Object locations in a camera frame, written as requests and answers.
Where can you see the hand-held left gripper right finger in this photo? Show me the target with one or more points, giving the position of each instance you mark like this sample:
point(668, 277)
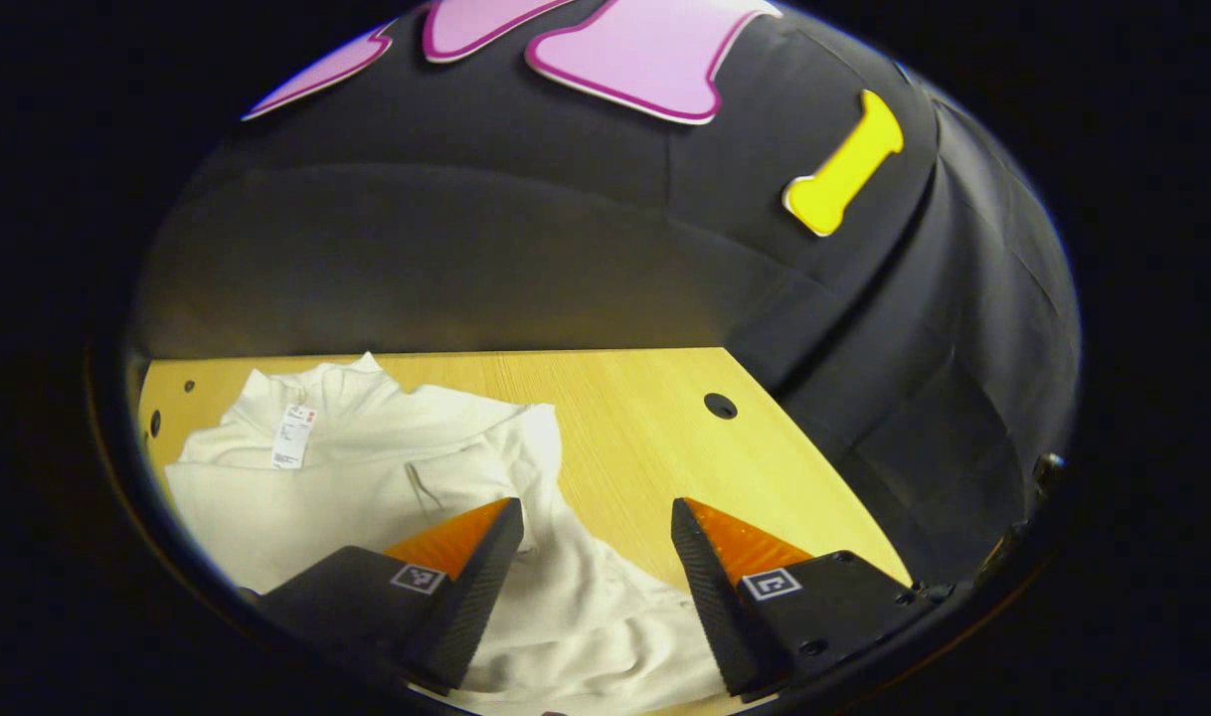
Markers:
point(715, 597)

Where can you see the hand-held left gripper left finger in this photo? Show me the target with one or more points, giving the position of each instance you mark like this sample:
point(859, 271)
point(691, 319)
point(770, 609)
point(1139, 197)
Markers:
point(471, 597)

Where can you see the cream zip-neck sweater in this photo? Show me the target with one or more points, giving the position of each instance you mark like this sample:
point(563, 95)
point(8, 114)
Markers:
point(367, 477)

